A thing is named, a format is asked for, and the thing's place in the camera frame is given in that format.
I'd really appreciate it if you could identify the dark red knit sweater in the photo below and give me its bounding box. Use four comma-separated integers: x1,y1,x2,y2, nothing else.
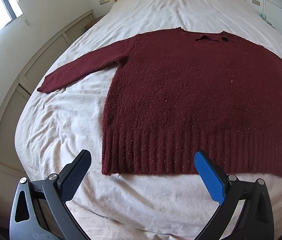
39,28,282,177

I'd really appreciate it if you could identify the white louvered wardrobe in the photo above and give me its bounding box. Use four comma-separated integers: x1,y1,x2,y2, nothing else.
0,10,96,203

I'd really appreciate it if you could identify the white bed sheet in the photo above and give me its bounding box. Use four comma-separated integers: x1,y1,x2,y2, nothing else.
15,0,282,239

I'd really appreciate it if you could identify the beige wall switch plate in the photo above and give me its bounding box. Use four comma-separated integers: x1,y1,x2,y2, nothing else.
99,0,110,5

